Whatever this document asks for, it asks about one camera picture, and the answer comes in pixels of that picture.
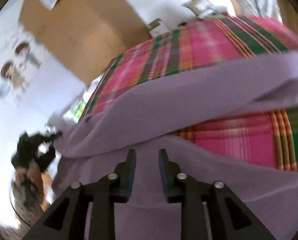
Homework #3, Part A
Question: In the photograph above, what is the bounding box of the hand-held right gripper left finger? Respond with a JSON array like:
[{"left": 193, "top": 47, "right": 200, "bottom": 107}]
[{"left": 22, "top": 149, "right": 137, "bottom": 240}]

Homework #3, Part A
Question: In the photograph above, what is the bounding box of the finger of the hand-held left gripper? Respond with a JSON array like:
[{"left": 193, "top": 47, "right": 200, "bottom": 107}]
[{"left": 45, "top": 131, "right": 63, "bottom": 142}]

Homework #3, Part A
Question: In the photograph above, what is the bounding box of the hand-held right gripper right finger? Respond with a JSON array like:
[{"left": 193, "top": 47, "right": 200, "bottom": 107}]
[{"left": 158, "top": 149, "right": 277, "bottom": 240}]

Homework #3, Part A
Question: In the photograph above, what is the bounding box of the purple fleece garment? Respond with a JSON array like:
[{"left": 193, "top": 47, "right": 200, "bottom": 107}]
[{"left": 51, "top": 50, "right": 298, "bottom": 240}]

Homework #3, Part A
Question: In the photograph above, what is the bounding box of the person's left forearm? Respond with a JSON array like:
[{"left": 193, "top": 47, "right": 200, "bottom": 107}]
[{"left": 11, "top": 180, "right": 54, "bottom": 230}]

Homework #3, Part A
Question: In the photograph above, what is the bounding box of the person's left hand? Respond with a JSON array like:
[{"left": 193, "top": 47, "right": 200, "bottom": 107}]
[{"left": 16, "top": 167, "right": 43, "bottom": 200}]

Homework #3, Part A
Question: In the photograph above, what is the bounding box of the green tissue packet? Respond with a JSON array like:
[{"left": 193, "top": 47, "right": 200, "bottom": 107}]
[{"left": 72, "top": 101, "right": 87, "bottom": 117}]

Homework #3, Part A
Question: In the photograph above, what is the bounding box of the wooden wardrobe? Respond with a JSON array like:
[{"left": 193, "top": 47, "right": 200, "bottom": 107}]
[{"left": 19, "top": 0, "right": 152, "bottom": 85}]

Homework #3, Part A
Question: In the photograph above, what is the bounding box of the pink green plaid bed sheet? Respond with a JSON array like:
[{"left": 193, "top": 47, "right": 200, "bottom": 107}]
[{"left": 82, "top": 15, "right": 298, "bottom": 173}]

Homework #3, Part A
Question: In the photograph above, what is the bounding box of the white cardboard box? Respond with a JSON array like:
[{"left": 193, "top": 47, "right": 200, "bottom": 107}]
[{"left": 147, "top": 18, "right": 164, "bottom": 38}]

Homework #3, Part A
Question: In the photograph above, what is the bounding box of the brown cardboard box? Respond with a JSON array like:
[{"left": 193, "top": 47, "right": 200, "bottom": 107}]
[{"left": 181, "top": 0, "right": 214, "bottom": 18}]

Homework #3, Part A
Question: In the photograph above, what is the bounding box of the cartoon children wall sticker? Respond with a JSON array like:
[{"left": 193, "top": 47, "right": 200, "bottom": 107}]
[{"left": 0, "top": 40, "right": 43, "bottom": 100}]

